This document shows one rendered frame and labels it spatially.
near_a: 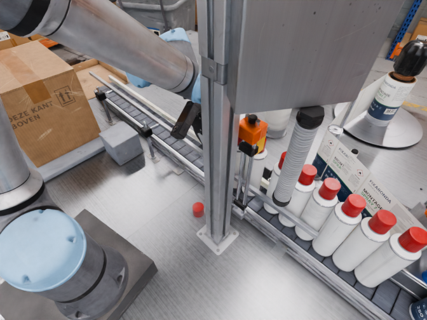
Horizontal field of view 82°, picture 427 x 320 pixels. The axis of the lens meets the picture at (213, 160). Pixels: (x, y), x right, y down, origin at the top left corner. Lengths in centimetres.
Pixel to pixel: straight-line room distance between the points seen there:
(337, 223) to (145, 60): 47
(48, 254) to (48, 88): 56
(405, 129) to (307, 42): 89
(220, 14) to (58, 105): 71
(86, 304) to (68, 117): 59
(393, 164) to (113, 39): 88
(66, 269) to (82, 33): 34
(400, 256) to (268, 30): 45
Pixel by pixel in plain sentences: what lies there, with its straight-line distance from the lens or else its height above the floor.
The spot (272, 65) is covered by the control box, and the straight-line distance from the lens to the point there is 30.
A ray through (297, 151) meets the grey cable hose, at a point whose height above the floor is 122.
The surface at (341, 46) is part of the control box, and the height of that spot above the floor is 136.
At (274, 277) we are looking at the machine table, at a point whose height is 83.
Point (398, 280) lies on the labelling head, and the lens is 72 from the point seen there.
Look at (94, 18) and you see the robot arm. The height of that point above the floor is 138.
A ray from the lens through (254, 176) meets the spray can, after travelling 65.
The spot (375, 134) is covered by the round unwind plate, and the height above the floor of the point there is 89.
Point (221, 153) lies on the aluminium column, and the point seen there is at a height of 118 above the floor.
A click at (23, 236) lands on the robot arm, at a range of 50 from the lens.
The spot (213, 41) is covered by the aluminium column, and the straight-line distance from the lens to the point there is 34.
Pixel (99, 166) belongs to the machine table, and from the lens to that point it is 95.
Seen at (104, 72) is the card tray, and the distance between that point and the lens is 151.
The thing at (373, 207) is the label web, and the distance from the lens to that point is 66.
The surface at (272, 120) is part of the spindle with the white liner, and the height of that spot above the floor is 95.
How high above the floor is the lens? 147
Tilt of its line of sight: 47 degrees down
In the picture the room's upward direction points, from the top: straight up
